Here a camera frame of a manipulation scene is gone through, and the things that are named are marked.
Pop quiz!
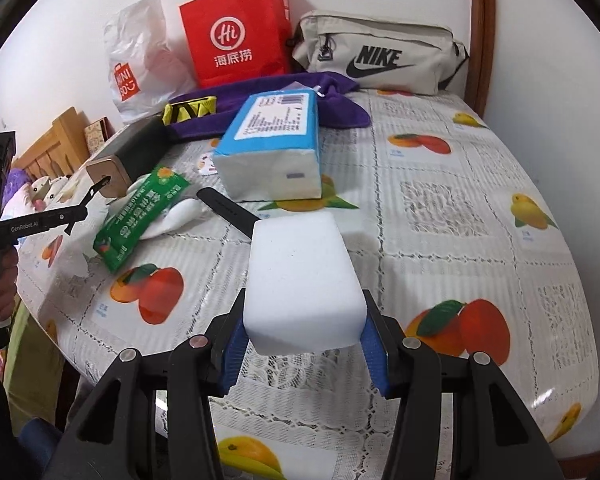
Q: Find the brown wooden door frame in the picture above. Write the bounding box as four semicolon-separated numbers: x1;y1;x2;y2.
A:
467;0;496;117

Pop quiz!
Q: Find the white plastic shopping bag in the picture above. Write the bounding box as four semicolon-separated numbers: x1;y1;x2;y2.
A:
103;0;196;124

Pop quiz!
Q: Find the purple plush toy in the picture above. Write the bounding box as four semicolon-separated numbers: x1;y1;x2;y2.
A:
2;168;29;202

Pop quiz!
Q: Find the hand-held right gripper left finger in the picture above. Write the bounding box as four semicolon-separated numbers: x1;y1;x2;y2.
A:
42;287;249;480

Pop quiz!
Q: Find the purple towel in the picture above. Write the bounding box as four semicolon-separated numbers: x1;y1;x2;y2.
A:
166;72;372;142

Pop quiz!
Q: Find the dark green box gold end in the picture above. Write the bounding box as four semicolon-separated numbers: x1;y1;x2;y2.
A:
85;116;171;200

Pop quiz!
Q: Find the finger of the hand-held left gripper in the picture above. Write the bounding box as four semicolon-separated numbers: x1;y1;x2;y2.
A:
55;175;114;236

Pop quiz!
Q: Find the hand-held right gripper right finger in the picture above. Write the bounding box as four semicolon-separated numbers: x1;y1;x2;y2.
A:
362;289;564;480

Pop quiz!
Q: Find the yellow black mesh pouch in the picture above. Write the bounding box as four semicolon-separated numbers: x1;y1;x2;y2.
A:
162;95;219;125

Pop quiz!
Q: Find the white spotted plush toy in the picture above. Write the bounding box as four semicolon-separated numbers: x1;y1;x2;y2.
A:
27;175;64;212

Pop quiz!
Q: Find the brown patterned book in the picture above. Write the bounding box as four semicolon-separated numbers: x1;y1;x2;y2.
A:
83;116;112;151

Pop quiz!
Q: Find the green bed sheet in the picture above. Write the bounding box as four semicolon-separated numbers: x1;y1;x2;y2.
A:
2;305;66;426

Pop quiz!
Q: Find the green wet wipe packet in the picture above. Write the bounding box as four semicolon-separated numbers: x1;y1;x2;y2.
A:
92;167;190;275

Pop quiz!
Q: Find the wooden headboard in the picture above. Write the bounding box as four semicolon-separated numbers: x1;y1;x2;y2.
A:
12;106;91;179

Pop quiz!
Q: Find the white foam sponge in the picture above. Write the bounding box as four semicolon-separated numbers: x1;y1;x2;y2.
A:
243;211;369;354

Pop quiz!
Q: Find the person's left hand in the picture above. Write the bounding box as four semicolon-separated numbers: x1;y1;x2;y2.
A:
0;247;21;322

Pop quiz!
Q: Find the grey waist bag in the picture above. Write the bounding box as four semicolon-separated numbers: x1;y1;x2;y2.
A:
290;10;471;96

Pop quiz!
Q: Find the red paper bag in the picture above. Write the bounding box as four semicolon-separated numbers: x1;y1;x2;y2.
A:
179;0;294;90

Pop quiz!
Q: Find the fruit print tablecloth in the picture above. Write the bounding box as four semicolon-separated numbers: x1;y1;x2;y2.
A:
17;85;600;480

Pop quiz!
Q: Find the blue tissue pack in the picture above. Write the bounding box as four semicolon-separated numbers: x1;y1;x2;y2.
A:
210;88;324;201

